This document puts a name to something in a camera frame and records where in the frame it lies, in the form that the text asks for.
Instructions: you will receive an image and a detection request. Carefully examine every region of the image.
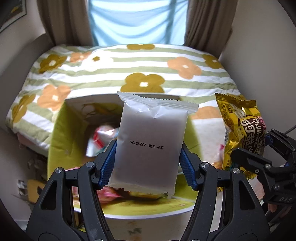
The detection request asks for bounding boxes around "gold chocolate snack bag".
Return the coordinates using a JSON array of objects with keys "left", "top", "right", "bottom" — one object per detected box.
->
[{"left": 215, "top": 93, "right": 266, "bottom": 171}]

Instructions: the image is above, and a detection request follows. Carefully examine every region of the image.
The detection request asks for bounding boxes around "pink striped snack bag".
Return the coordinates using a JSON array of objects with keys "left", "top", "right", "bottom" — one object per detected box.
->
[{"left": 85, "top": 125, "right": 119, "bottom": 157}]

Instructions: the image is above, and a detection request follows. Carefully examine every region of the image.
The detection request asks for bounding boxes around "brown curtain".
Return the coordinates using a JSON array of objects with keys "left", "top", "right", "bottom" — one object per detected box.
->
[
  {"left": 184, "top": 0, "right": 238, "bottom": 58},
  {"left": 37, "top": 0, "right": 94, "bottom": 46}
]

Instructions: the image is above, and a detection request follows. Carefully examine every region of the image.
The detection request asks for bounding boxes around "framed landscape picture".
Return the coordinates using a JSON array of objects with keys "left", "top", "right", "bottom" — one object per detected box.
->
[{"left": 1, "top": 0, "right": 27, "bottom": 32}]

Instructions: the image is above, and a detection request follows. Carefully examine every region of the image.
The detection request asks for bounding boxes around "floral striped quilt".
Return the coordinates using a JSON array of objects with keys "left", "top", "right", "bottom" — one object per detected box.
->
[{"left": 4, "top": 44, "right": 240, "bottom": 151}]

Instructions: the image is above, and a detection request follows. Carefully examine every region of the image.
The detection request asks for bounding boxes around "person's hand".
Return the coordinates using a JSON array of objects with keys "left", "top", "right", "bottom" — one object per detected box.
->
[{"left": 267, "top": 203, "right": 278, "bottom": 213}]

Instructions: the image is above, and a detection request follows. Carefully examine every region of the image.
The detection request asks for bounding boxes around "brown left curtain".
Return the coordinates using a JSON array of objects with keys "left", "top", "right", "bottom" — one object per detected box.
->
[{"left": 37, "top": 0, "right": 94, "bottom": 46}]

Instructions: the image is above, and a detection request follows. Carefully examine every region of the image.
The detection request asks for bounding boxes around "brown right curtain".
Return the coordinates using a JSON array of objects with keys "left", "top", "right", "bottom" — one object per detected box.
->
[{"left": 184, "top": 0, "right": 238, "bottom": 58}]

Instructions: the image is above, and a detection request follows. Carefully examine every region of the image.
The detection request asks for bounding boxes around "white plain snack packet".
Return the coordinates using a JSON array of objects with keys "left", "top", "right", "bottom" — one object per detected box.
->
[{"left": 108, "top": 92, "right": 199, "bottom": 198}]

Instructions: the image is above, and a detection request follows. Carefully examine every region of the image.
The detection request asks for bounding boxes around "green cardboard snack box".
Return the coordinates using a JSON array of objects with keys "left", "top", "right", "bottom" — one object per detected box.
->
[{"left": 47, "top": 93, "right": 203, "bottom": 220}]

